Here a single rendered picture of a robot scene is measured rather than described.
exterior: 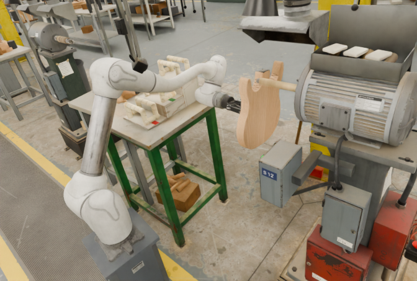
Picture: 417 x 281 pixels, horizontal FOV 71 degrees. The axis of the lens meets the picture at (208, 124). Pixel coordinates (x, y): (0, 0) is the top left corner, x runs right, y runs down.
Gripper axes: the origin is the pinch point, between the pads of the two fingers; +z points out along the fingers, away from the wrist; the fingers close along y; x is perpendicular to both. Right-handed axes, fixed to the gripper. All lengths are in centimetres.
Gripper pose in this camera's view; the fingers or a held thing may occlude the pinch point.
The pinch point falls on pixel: (256, 110)
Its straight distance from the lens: 153.8
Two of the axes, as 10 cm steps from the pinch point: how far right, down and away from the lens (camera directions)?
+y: -6.6, 3.4, -6.7
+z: 7.5, 2.7, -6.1
